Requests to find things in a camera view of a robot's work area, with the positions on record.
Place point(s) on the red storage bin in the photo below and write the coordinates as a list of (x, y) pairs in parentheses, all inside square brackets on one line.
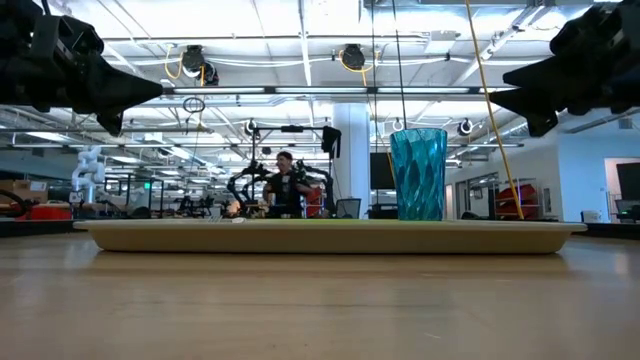
[(47, 212)]

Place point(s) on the black camera rig stand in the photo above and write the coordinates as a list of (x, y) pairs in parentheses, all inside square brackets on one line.
[(331, 140)]

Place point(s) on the brown cardboard box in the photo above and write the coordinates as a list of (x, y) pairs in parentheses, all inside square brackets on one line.
[(25, 192)]

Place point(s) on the person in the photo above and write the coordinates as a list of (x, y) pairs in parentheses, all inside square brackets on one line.
[(287, 190)]

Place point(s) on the long ceiling light bar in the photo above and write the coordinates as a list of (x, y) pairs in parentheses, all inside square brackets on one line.
[(320, 90)]

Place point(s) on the black wall monitor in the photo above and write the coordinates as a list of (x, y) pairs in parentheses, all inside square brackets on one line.
[(381, 172)]

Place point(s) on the white building column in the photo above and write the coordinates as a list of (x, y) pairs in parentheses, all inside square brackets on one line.
[(350, 130)]

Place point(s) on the black aluminium table frame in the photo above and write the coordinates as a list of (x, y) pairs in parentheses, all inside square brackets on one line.
[(35, 227)]

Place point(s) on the shelf with red bins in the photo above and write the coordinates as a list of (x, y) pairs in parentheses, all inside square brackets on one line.
[(520, 195)]

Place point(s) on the grey office chair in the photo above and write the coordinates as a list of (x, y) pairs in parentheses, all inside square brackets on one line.
[(348, 208)]

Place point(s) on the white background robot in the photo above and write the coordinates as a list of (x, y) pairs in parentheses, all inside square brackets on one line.
[(90, 170)]

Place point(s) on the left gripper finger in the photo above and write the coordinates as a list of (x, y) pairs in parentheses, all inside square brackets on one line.
[(115, 87)]

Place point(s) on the teal faceted plastic cup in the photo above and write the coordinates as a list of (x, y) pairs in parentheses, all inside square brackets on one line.
[(419, 175)]

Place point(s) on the beige plastic tray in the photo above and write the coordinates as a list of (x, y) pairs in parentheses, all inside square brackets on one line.
[(325, 240)]

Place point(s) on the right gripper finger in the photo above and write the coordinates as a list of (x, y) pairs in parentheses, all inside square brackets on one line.
[(535, 103), (540, 77)]

